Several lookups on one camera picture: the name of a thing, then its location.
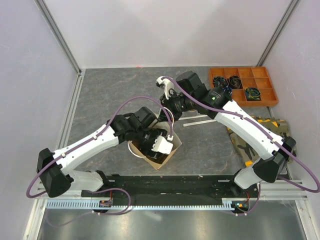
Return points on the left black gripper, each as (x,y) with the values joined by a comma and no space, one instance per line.
(147,150)

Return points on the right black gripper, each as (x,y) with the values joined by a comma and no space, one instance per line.
(167,104)

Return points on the brown paper bag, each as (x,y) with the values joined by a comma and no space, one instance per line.
(152,126)

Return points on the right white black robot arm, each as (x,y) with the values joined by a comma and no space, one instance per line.
(188,93)

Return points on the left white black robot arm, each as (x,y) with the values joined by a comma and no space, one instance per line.
(56,169)

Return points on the upper wrapped straw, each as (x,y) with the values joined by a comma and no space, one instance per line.
(197,116)

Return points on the wrapped straw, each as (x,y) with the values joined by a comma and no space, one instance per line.
(198,123)
(197,116)

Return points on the lower wrapped straw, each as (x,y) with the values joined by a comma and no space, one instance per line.
(198,123)

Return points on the rolled sock top left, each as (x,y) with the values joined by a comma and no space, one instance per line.
(220,81)

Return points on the rolled blue striped sock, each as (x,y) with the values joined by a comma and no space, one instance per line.
(228,90)

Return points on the rolled brown sock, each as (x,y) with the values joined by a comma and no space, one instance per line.
(235,82)

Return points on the rolled blue yellow sock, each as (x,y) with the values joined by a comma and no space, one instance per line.
(252,94)

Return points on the orange compartment tray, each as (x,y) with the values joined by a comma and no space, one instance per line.
(250,77)

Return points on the camouflage cloth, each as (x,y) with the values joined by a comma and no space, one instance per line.
(246,152)

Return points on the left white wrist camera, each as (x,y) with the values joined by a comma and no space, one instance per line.
(161,145)

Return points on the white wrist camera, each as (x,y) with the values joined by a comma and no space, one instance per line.
(161,145)
(167,84)

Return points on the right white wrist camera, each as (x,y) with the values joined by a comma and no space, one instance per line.
(167,84)

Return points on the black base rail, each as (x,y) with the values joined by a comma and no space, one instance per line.
(170,189)

